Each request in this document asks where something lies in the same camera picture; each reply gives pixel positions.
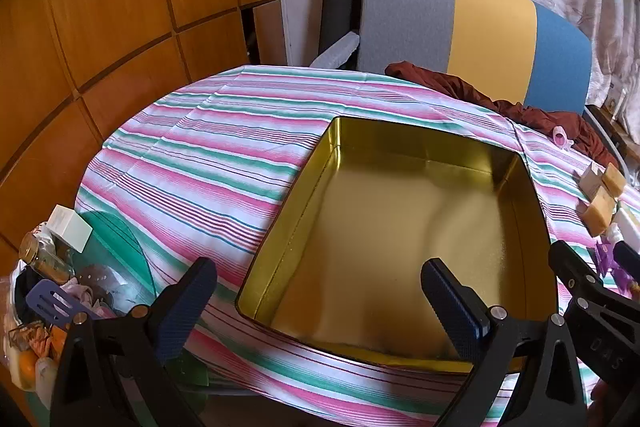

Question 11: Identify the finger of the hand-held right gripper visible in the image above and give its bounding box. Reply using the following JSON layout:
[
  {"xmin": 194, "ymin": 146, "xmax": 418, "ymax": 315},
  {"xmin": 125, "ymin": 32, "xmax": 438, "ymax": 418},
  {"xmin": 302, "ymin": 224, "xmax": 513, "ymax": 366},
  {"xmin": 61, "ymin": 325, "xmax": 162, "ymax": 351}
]
[
  {"xmin": 614, "ymin": 242, "xmax": 640, "ymax": 282},
  {"xmin": 548, "ymin": 241, "xmax": 640, "ymax": 390}
]

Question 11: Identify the plastic bag with oranges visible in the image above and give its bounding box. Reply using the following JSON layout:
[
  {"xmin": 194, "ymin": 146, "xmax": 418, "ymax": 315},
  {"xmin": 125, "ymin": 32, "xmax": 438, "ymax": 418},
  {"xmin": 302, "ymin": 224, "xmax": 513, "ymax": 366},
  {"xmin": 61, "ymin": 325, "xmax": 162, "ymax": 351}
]
[{"xmin": 0, "ymin": 307, "xmax": 66, "ymax": 403}]

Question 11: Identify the wooden panelled cabinet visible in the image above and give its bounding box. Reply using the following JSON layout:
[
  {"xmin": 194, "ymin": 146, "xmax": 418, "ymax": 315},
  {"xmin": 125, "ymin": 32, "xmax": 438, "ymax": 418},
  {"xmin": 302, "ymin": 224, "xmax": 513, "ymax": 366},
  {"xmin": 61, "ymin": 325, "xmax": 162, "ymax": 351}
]
[{"xmin": 0, "ymin": 0, "xmax": 286, "ymax": 268}]

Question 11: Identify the tan block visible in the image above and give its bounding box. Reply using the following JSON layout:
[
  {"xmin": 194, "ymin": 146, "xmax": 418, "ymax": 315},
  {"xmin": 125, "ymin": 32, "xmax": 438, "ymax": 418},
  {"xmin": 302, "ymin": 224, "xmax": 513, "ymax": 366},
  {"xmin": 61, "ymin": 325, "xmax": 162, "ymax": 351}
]
[
  {"xmin": 584, "ymin": 188, "xmax": 617, "ymax": 237},
  {"xmin": 601, "ymin": 163, "xmax": 627, "ymax": 196}
]

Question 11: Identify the blue slotted spatula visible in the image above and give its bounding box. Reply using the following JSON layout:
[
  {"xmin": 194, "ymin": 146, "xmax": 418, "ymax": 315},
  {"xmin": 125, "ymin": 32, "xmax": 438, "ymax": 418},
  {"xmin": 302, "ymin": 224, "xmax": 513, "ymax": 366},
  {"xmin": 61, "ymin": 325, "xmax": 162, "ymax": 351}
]
[{"xmin": 25, "ymin": 279, "xmax": 103, "ymax": 324}]

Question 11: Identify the white foam piece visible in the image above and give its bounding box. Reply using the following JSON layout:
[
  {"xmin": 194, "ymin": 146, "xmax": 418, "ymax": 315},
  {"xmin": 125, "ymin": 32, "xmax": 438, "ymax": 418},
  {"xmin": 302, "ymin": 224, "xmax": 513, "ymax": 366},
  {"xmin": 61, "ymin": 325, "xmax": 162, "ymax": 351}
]
[{"xmin": 309, "ymin": 31, "xmax": 361, "ymax": 70}]

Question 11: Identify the grey yellow blue chair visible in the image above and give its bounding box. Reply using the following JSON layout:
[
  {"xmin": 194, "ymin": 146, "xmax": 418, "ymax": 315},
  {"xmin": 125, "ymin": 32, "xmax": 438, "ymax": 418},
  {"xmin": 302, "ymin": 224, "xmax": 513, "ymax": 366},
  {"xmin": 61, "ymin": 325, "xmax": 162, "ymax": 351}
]
[{"xmin": 357, "ymin": 0, "xmax": 626, "ymax": 168}]

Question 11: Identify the glass jar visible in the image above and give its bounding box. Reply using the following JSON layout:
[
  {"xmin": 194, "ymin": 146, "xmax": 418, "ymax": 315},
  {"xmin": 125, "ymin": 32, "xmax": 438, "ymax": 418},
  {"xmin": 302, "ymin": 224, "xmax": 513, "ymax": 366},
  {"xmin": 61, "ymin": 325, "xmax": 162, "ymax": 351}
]
[{"xmin": 19, "ymin": 234, "xmax": 76, "ymax": 286}]

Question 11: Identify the maroon cloth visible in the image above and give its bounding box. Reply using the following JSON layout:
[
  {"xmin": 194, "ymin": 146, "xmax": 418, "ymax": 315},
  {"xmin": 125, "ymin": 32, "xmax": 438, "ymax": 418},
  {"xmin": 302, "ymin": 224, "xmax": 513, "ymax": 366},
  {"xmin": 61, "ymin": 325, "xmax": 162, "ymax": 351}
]
[{"xmin": 385, "ymin": 61, "xmax": 618, "ymax": 168}]

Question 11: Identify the purple packet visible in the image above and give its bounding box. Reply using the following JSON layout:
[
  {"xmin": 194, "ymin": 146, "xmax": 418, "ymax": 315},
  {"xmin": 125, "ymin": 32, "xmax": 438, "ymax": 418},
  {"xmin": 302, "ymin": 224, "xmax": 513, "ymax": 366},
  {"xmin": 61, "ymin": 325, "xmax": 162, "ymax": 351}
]
[{"xmin": 594, "ymin": 241, "xmax": 637, "ymax": 297}]

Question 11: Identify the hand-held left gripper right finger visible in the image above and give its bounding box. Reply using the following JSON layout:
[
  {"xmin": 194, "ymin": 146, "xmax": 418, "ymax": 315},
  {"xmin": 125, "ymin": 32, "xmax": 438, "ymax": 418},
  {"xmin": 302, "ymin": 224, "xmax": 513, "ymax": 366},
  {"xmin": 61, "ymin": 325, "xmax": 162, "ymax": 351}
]
[{"xmin": 420, "ymin": 258, "xmax": 588, "ymax": 427}]

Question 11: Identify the pale green box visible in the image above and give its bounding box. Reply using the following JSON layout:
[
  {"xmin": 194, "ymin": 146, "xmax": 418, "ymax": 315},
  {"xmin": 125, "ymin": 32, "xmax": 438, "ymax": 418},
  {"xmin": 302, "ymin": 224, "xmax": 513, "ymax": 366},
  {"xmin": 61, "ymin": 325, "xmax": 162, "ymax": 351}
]
[{"xmin": 48, "ymin": 204, "xmax": 94, "ymax": 254}]

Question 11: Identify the gold tin box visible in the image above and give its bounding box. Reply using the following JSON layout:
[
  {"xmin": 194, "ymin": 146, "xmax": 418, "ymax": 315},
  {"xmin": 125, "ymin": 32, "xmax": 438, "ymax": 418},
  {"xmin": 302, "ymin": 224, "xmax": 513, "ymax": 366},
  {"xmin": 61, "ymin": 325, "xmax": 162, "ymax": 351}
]
[{"xmin": 234, "ymin": 116, "xmax": 558, "ymax": 375}]

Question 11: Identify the striped tablecloth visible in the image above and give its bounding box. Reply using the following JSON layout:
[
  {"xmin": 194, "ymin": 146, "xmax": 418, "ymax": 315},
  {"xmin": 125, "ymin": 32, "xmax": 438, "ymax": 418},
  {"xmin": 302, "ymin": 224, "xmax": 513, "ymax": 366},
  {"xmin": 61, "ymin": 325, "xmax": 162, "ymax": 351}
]
[{"xmin": 75, "ymin": 64, "xmax": 640, "ymax": 423}]

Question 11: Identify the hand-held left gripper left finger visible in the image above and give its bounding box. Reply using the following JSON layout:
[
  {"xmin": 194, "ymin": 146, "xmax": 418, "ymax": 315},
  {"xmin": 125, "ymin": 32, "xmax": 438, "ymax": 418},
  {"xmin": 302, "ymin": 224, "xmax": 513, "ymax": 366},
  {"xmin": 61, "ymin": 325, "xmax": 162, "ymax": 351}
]
[{"xmin": 50, "ymin": 257, "xmax": 218, "ymax": 427}]

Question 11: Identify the wooden side shelf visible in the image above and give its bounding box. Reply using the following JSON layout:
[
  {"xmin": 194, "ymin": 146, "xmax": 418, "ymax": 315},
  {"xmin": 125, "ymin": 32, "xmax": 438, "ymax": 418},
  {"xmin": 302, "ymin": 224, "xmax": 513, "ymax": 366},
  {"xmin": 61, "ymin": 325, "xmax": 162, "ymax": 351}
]
[{"xmin": 585, "ymin": 97, "xmax": 640, "ymax": 158}]

